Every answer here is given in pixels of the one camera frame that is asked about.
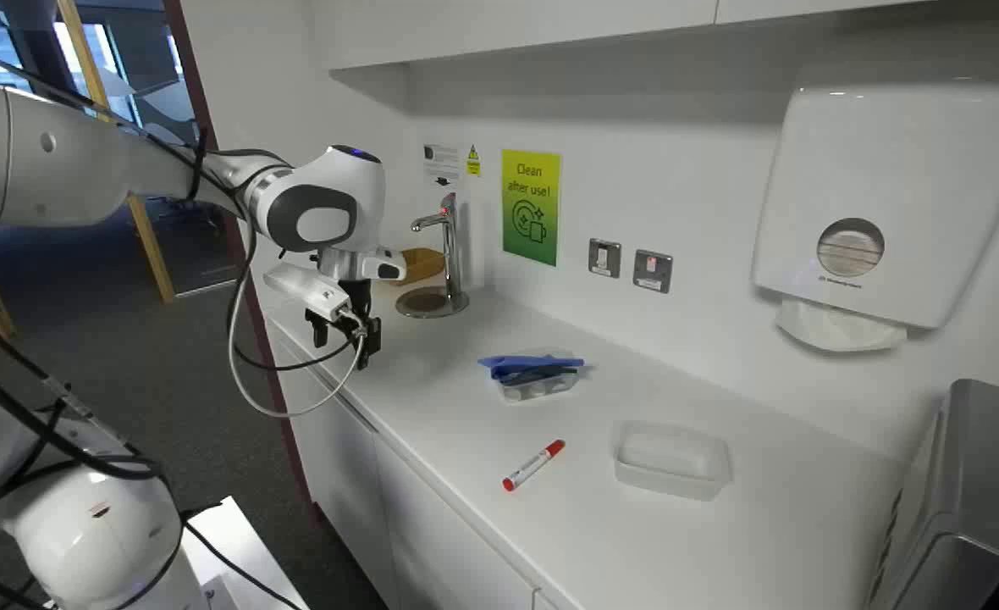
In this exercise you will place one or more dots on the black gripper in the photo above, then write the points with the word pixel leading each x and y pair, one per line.
pixel 352 296

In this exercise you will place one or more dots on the white marker with red cap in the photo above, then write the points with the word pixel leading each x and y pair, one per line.
pixel 533 467

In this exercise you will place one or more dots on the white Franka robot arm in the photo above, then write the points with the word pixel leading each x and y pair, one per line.
pixel 70 156

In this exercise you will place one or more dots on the clear plastic bowl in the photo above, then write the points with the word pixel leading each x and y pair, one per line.
pixel 673 459

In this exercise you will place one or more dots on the round metal drain tray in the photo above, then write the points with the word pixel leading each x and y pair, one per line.
pixel 428 302

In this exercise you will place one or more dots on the chrome water tap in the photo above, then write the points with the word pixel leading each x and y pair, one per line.
pixel 456 241

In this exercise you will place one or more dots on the white base cabinet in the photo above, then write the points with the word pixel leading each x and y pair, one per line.
pixel 396 511

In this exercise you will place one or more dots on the blue cloth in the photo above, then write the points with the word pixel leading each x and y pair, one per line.
pixel 533 363

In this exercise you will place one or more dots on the white instruction label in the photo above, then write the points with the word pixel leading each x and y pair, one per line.
pixel 440 160

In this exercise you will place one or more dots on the yellow warning sticker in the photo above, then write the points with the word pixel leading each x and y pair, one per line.
pixel 470 160

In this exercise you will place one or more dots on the yellow wooden beam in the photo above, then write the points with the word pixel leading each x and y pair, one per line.
pixel 126 170

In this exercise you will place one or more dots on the white paper towel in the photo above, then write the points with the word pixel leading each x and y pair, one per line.
pixel 837 327

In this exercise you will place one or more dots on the white paper towel dispenser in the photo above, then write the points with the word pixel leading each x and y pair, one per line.
pixel 893 204

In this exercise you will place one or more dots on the stainless steel appliance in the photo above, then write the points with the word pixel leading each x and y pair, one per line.
pixel 972 496

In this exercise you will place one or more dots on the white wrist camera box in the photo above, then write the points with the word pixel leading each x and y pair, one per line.
pixel 308 289

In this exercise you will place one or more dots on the green yellow wall poster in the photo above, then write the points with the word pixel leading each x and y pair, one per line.
pixel 528 209

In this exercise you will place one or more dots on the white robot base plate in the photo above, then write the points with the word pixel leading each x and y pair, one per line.
pixel 246 560

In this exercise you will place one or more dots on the metal wall socket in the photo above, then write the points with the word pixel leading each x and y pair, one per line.
pixel 652 272
pixel 603 259

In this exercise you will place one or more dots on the white wall cabinet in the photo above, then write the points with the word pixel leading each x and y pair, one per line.
pixel 679 40

